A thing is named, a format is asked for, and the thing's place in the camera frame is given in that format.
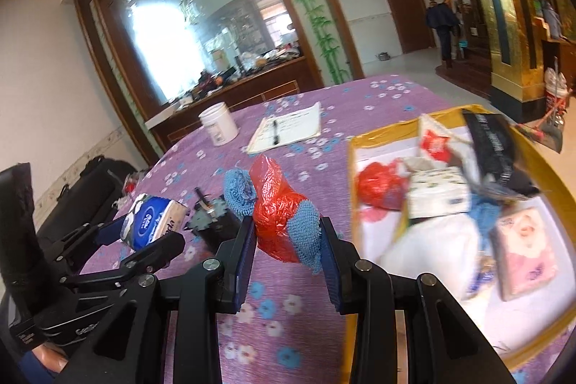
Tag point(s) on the black backpack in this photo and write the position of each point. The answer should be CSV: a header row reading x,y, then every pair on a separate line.
x,y
89,200

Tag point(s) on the white plastic jar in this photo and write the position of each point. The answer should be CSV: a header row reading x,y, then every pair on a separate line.
x,y
219,123

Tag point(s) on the lemon print tissue pack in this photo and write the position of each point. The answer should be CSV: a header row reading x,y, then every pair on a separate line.
x,y
437,193

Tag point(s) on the black snack bag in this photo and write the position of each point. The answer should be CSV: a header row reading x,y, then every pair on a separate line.
x,y
498,159

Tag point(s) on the red plastic bag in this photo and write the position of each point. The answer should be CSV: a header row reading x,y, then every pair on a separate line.
x,y
382,186

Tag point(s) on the red-label white pouch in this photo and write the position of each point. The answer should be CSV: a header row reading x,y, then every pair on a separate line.
x,y
435,140

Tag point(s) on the blue floral tissue pack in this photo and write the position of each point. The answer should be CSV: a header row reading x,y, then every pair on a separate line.
x,y
150,218

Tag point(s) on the black pen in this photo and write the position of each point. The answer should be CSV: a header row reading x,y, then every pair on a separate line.
x,y
276,133

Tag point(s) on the gold-edged white foam box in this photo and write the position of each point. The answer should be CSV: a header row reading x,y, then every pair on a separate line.
x,y
528,333

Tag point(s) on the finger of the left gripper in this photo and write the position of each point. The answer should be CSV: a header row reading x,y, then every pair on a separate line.
x,y
148,260
80,244

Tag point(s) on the white cloth bag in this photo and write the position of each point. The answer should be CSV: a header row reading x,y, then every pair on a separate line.
x,y
447,247

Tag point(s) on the blue knitted cloth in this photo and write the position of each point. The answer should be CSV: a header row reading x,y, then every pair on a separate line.
x,y
485,214

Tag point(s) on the broom and dustpan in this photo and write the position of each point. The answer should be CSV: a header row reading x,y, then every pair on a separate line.
x,y
548,131

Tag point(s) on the dark jacket on post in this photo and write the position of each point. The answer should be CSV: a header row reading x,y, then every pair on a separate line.
x,y
444,22

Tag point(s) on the white notepad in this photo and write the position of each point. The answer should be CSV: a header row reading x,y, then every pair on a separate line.
x,y
293,127

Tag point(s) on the wooden sideboard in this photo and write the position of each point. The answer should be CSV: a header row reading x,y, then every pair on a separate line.
x,y
285,79

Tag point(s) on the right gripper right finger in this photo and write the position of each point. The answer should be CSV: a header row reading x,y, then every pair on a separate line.
x,y
412,328

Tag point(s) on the white bucket with bags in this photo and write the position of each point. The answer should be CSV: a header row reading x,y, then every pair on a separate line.
x,y
555,87

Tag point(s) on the operator left hand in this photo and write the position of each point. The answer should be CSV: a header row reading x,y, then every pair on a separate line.
x,y
50,358

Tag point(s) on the blue Vinda tissue bag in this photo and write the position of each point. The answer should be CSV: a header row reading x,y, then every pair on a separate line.
x,y
484,277

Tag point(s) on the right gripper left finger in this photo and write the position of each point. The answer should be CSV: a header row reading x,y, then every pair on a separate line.
x,y
129,343

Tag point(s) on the red and blue cloth scrap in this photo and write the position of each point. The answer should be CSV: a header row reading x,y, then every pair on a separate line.
x,y
287,224

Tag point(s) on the small motor with wires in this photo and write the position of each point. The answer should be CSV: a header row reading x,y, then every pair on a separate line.
x,y
212,221

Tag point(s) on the pink rose tissue pack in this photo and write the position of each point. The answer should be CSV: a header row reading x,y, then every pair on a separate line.
x,y
524,255

